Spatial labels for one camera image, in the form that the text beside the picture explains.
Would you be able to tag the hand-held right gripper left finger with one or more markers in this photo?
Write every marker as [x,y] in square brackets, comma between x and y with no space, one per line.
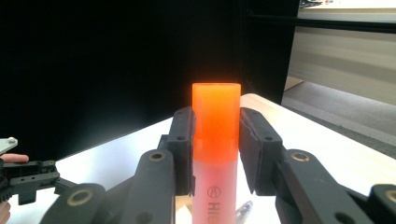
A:
[180,149]

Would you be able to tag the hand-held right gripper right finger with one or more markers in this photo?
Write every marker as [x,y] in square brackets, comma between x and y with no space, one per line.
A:
[261,155]

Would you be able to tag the orange highlighter pen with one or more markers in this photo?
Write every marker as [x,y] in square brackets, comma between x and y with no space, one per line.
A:
[216,140]

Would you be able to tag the clear ballpoint pen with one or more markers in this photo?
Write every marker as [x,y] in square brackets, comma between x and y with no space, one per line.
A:
[244,211]

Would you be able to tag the black curtain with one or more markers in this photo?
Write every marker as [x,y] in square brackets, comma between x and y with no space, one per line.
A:
[109,62]

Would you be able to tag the black metal frame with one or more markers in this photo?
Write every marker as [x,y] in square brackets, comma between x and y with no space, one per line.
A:
[267,46]

